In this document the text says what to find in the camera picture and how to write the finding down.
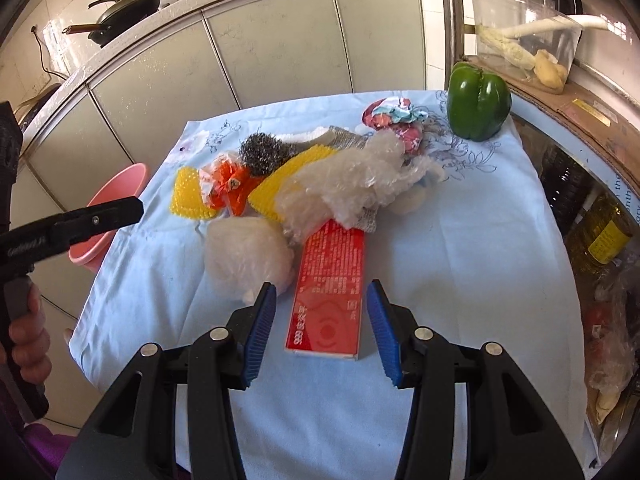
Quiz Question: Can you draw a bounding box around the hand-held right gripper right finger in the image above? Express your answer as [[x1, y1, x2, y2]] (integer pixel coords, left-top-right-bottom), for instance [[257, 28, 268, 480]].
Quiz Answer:
[[366, 279, 586, 480]]

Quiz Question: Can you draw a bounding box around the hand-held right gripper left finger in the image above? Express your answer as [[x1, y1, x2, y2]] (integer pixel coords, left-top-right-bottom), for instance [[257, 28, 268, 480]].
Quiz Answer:
[[55, 281, 277, 480]]

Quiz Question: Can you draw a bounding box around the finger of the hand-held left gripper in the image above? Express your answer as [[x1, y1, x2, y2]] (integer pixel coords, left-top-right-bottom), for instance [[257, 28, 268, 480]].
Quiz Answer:
[[47, 196, 145, 256]]

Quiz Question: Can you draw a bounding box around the pink plastic bin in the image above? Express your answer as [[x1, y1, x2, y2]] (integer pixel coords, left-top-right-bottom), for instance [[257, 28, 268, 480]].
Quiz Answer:
[[68, 162, 151, 273]]

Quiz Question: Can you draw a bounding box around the red cardboard box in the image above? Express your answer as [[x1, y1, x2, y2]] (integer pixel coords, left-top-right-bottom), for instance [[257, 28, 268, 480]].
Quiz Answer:
[[284, 219, 367, 361]]

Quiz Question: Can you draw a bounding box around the yellow spiky scrubber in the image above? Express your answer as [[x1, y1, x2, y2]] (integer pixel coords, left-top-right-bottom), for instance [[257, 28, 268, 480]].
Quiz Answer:
[[248, 144, 333, 223], [170, 166, 218, 220]]

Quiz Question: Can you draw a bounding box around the orange and white wrapper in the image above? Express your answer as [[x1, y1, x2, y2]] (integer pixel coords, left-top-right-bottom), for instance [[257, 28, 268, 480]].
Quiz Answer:
[[200, 154, 261, 216]]

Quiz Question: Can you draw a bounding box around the clear plastic bag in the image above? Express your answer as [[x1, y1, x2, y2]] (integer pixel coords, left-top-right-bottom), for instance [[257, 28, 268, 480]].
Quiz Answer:
[[275, 131, 446, 241]]

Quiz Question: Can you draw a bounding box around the steel wool scrubber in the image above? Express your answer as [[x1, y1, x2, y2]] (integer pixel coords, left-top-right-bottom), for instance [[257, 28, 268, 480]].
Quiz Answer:
[[238, 131, 296, 177]]

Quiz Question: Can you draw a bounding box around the person's left forearm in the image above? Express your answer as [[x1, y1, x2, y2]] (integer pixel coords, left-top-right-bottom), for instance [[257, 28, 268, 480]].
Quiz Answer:
[[10, 422, 78, 480]]

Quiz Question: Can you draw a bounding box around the person's left hand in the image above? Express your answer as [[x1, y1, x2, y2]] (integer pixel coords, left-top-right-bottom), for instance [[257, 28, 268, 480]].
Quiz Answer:
[[0, 284, 73, 398]]

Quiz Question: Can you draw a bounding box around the light blue floral tablecloth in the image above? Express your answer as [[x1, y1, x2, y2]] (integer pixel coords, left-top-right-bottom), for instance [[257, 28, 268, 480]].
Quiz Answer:
[[67, 90, 601, 480]]

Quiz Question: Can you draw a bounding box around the colourful crumpled wrapper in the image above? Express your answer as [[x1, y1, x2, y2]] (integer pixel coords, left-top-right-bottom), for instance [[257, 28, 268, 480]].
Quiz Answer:
[[361, 99, 431, 153]]

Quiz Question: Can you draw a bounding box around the plastic bag of produce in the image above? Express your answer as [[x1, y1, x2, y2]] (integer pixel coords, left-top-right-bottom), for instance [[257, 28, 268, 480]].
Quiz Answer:
[[582, 270, 640, 411]]

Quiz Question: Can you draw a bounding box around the dark liquid bottle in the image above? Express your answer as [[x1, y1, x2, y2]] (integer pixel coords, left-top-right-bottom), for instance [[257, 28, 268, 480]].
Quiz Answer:
[[542, 147, 593, 238]]

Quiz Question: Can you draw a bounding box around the yellow oil bottle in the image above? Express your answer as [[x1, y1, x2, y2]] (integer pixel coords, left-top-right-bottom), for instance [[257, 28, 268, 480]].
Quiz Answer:
[[570, 195, 636, 276]]

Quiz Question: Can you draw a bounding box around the green bell pepper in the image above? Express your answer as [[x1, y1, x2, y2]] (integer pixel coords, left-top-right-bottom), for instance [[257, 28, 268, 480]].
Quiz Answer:
[[446, 61, 513, 142]]

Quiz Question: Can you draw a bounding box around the grey kitchen cabinet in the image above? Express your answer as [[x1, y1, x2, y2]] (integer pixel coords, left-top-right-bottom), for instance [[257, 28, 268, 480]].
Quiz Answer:
[[0, 0, 428, 426]]

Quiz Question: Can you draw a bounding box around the brown cardboard sheet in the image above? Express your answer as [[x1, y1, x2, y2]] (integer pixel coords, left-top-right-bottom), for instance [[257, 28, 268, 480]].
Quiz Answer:
[[462, 55, 640, 161]]

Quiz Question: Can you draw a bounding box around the pale corn cob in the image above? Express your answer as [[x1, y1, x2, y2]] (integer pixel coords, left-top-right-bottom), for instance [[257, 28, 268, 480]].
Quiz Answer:
[[475, 24, 538, 71]]

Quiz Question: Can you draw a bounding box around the yellow potato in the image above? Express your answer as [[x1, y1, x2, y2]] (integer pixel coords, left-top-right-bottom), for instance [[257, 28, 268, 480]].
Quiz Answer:
[[534, 49, 570, 93]]

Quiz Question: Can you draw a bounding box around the metal shelf rack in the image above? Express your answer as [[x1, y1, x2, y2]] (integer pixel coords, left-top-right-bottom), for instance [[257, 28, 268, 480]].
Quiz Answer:
[[437, 0, 640, 461]]

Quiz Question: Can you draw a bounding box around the clear plastic container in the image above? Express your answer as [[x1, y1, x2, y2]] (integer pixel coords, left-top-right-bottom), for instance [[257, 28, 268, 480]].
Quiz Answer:
[[467, 0, 583, 83]]

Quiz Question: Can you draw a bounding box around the white daikon radish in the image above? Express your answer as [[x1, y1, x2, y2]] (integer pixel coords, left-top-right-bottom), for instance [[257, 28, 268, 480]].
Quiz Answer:
[[500, 14, 608, 41]]

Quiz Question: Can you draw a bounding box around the black wok with handle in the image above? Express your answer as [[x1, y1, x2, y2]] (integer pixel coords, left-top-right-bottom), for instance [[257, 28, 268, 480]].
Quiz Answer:
[[62, 0, 162, 42]]

